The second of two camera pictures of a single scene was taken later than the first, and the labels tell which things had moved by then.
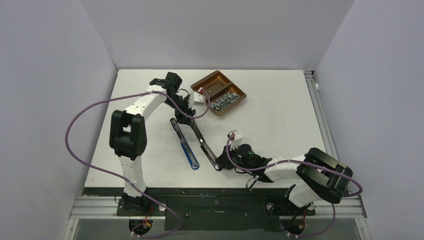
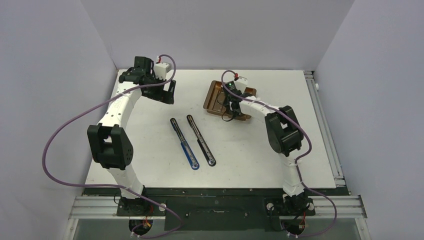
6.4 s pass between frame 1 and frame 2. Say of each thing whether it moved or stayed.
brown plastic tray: moved
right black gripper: moved
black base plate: stayed
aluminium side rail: stayed
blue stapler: stayed
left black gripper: moved
